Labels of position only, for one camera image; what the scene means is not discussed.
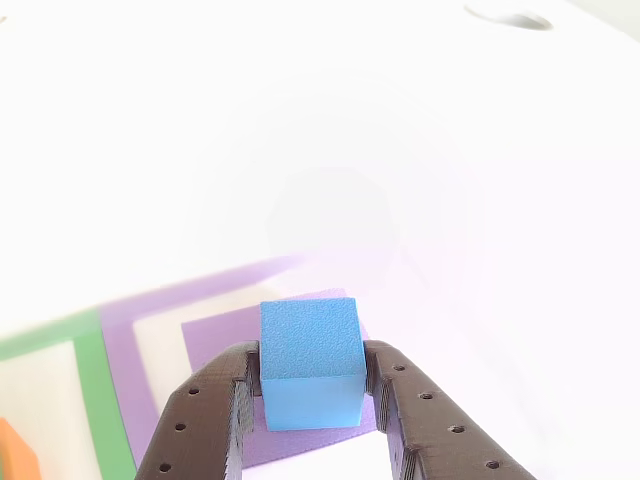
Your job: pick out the orange block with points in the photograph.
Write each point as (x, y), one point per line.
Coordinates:
(17, 455)

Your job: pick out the purple block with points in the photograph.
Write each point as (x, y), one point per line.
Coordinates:
(220, 335)

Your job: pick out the green square frame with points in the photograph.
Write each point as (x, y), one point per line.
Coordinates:
(100, 400)

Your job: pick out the purple square frame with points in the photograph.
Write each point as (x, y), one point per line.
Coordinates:
(120, 360)

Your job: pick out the grey oval desk grommet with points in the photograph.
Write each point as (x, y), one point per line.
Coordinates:
(510, 19)

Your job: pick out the small blue cube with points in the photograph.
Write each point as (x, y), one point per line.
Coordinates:
(310, 340)

